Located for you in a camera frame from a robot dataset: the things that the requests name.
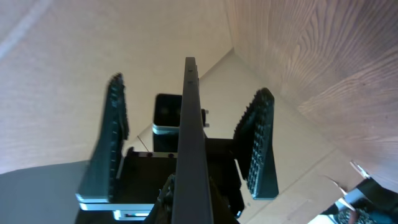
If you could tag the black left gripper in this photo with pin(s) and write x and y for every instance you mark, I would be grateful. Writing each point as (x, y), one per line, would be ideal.
(147, 183)

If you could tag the blue Galaxy smartphone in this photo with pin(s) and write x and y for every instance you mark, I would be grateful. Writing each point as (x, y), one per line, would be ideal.
(192, 196)

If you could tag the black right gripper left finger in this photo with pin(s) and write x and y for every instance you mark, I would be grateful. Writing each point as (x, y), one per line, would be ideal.
(100, 178)

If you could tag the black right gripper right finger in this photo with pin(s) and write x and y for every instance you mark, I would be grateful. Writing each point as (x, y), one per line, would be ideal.
(253, 137)

